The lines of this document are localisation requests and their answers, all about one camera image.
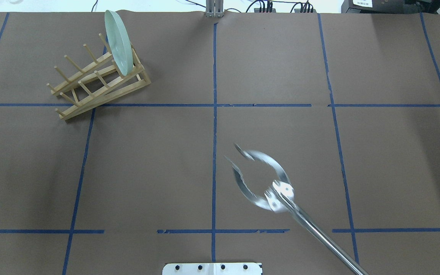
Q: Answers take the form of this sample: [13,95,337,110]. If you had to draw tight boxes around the light green plate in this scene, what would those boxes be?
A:
[104,10,133,76]

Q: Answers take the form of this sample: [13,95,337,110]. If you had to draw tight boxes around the wooden dish rack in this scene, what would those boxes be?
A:
[46,33,152,120]

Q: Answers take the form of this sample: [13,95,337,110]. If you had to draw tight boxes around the black computer box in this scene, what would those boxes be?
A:
[341,0,404,14]

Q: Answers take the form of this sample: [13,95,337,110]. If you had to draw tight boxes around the shiny metal ring tool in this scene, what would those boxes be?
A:
[227,144,368,275]

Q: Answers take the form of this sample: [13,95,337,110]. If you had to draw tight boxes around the aluminium frame post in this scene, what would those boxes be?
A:
[205,0,225,18]

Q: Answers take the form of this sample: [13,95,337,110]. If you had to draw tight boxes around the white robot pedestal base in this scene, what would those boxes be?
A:
[162,262,263,275]

